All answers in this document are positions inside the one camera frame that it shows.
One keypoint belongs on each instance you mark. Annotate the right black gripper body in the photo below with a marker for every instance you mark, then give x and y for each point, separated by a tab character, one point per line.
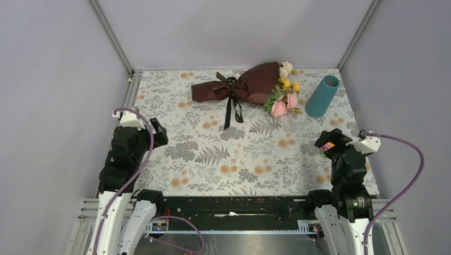
334	172

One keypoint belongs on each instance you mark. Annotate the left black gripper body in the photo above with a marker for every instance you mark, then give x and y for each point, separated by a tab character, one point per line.
145	144

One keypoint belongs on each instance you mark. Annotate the flower bouquet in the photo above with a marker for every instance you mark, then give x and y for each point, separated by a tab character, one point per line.
265	85

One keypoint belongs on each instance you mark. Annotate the black gold-lettered ribbon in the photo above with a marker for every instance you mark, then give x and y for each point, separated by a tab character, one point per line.
232	103

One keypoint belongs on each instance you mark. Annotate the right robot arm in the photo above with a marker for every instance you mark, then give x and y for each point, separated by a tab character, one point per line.
345	211

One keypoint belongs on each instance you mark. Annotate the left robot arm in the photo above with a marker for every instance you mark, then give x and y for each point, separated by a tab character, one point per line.
116	186

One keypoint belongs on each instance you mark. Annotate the teal cylindrical vase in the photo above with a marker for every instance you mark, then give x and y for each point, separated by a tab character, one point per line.
322	96

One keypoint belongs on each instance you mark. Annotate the colourful block stack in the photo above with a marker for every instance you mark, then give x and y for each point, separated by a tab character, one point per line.
327	146

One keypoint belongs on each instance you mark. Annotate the floral patterned table mat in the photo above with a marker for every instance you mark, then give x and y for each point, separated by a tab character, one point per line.
261	156

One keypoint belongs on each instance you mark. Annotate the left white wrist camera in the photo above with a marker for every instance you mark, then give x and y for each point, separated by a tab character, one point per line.
129	119

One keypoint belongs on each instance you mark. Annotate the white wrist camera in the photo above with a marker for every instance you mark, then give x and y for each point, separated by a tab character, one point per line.
366	144
129	119

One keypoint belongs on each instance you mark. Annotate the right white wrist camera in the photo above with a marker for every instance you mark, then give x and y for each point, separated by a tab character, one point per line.
366	144

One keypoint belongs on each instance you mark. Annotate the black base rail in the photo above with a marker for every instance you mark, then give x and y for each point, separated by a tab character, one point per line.
234	214

